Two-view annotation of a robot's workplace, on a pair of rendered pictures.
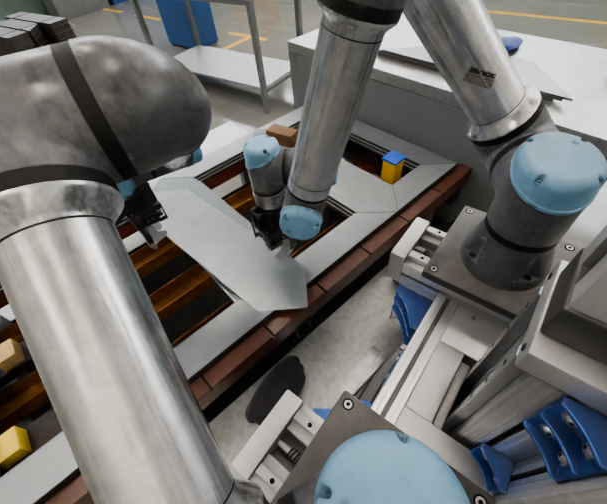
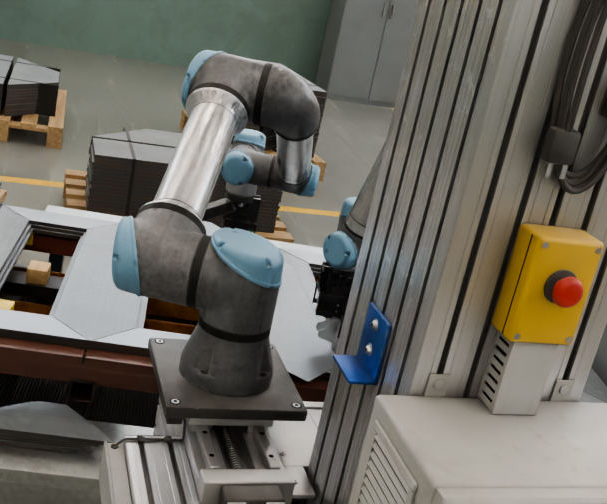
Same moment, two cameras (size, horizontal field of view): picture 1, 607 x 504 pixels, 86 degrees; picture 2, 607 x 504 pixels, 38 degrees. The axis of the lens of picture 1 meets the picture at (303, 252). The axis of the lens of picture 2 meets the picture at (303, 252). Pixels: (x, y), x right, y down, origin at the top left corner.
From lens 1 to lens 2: 1.33 m
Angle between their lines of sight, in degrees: 37
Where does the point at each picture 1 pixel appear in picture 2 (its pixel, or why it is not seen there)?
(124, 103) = (275, 88)
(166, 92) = (293, 95)
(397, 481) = (259, 242)
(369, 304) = not seen: hidden behind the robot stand
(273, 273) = (303, 350)
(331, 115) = not seen: hidden behind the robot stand
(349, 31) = not seen: hidden behind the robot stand
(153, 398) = (205, 167)
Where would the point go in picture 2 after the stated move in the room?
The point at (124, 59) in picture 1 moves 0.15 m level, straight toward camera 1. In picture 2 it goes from (286, 76) to (271, 88)
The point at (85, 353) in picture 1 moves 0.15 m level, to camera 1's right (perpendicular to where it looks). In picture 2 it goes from (199, 140) to (272, 167)
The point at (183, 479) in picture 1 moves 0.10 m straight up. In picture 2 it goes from (194, 190) to (203, 130)
